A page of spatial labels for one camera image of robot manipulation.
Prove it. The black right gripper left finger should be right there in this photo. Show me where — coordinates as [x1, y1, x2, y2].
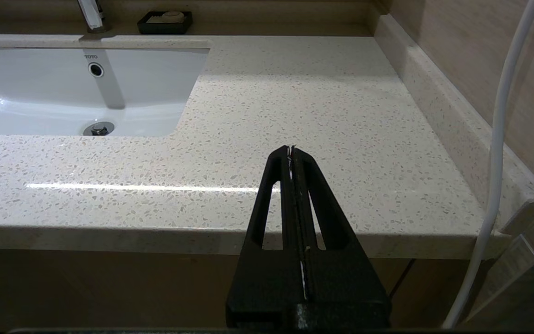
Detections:
[226, 146, 305, 328]

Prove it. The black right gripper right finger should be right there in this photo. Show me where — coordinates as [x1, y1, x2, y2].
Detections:
[293, 148, 392, 328]

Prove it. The white ceramic sink basin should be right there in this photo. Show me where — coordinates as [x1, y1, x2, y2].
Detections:
[0, 46, 210, 138]

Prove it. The chrome faucet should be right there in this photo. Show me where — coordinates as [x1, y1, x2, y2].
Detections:
[77, 0, 112, 34]

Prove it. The white cable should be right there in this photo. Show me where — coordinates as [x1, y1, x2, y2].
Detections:
[441, 0, 534, 329]

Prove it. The black soap dish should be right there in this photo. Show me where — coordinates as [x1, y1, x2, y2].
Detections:
[137, 11, 193, 35]

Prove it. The wooden vanity cabinet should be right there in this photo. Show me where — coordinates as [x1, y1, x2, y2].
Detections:
[0, 248, 495, 332]

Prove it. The beige soap bar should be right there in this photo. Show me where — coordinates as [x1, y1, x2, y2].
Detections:
[147, 11, 186, 24]

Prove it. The chrome sink drain stopper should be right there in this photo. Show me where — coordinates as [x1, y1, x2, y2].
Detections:
[83, 121, 115, 137]

